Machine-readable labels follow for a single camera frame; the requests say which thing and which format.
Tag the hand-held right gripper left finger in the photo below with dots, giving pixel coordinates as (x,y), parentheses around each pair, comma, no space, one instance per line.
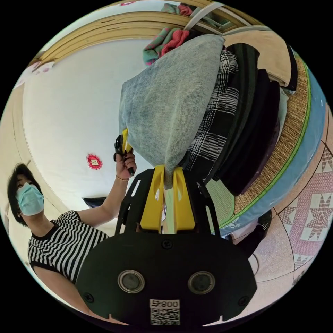
(151,205)

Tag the person's body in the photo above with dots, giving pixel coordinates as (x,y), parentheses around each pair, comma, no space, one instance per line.
(49,229)

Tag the light blue jeans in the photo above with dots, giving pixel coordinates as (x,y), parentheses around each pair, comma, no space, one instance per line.
(166,104)

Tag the person's left hand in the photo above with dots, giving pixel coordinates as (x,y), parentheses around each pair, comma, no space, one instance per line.
(127,165)

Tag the pile of clothes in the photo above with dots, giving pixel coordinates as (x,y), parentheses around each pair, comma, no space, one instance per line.
(242,125)

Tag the beige folded blanket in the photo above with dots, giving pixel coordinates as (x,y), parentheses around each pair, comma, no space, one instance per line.
(262,56)

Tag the pink and green knitted blanket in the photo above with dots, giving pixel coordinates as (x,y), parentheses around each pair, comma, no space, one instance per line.
(166,43)

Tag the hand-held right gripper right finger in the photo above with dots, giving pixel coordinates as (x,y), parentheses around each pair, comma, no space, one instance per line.
(185,208)

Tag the person's left forearm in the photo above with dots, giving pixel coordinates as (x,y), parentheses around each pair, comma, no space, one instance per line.
(108,201)

